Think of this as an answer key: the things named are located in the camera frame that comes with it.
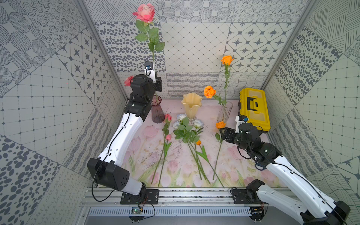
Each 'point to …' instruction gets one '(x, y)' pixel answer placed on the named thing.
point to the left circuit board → (136, 211)
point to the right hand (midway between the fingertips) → (225, 132)
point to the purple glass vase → (157, 114)
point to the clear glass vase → (225, 112)
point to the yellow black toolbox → (252, 103)
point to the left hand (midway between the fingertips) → (152, 69)
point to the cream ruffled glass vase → (192, 101)
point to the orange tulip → (204, 155)
